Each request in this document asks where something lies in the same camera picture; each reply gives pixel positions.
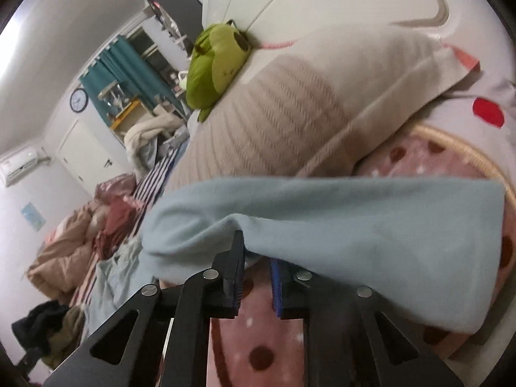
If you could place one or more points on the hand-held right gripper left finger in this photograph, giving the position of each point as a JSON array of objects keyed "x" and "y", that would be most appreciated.
[{"x": 238, "y": 278}]

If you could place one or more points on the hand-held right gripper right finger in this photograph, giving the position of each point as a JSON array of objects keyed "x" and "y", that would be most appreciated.
[{"x": 276, "y": 290}]

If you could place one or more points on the light blue small garment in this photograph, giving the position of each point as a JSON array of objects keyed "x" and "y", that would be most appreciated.
[{"x": 363, "y": 229}]

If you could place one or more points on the dark clothes pile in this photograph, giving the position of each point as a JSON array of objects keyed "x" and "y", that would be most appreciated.
[{"x": 48, "y": 330}]

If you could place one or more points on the pale blue cloth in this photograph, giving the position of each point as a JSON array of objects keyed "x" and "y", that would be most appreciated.
[{"x": 115, "y": 278}]

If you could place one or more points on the striped bed sheet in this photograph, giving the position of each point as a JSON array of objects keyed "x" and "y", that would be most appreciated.
[{"x": 153, "y": 177}]

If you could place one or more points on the red cloth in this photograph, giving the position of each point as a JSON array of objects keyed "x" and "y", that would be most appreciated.
[{"x": 117, "y": 221}]

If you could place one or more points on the white bedding pile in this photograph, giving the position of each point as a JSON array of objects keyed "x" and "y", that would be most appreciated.
[{"x": 149, "y": 133}]

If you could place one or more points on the beige knitted pillow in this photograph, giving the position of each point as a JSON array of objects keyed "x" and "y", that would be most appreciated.
[{"x": 298, "y": 117}]

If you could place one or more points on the beige duvet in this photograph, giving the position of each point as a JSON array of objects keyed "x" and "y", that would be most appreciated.
[{"x": 64, "y": 250}]

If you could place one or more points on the pink dotted blanket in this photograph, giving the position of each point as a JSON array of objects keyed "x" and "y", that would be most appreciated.
[{"x": 423, "y": 161}]

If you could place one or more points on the white door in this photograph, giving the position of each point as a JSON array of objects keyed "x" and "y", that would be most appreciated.
[{"x": 86, "y": 153}]

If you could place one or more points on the green plush toy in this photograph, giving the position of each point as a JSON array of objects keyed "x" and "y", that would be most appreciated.
[{"x": 213, "y": 68}]

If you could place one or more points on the teal curtain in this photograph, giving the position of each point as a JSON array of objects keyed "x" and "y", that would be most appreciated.
[{"x": 129, "y": 72}]

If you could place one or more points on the white air conditioner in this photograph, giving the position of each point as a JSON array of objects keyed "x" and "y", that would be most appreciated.
[{"x": 20, "y": 165}]

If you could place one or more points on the white headboard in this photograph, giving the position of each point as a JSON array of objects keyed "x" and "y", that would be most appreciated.
[{"x": 342, "y": 0}]

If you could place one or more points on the blue wall poster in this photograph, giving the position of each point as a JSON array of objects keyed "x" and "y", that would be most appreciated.
[{"x": 33, "y": 216}]

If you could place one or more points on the round wall clock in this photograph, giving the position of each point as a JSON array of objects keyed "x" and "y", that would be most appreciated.
[{"x": 78, "y": 100}]

